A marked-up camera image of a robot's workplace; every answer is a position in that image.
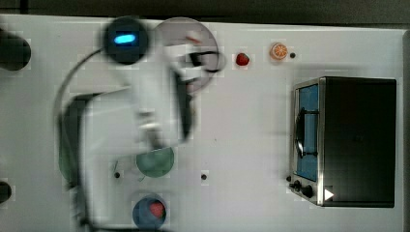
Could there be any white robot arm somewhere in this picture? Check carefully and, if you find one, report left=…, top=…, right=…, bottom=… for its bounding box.
left=78, top=16, right=223, bottom=232

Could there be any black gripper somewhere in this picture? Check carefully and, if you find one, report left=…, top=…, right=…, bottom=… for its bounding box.
left=164, top=43, right=226, bottom=82

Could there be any orange slice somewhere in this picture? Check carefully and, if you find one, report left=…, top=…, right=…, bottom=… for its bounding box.
left=270, top=43, right=288, bottom=61

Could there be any dark grey cup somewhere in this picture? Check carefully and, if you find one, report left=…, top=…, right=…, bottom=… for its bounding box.
left=0, top=182, right=13, bottom=204

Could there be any black pot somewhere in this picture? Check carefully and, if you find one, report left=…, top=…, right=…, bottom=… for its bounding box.
left=0, top=29, right=31, bottom=72

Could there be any red fruit in cup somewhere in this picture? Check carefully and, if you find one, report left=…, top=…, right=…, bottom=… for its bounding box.
left=149, top=201, right=165, bottom=218

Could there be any red strawberry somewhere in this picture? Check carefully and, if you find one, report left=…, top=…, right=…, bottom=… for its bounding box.
left=236, top=53, right=250, bottom=67

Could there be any round grey plate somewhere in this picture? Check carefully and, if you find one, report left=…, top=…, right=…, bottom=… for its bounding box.
left=155, top=17, right=224, bottom=95

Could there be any green mug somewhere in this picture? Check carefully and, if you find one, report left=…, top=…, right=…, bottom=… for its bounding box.
left=135, top=147, right=175, bottom=178

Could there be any silver black toaster oven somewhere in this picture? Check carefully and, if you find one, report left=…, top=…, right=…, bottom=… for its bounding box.
left=286, top=76, right=397, bottom=208

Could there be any green oval strainer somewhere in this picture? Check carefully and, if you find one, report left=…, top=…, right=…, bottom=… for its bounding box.
left=57, top=94, right=98, bottom=189

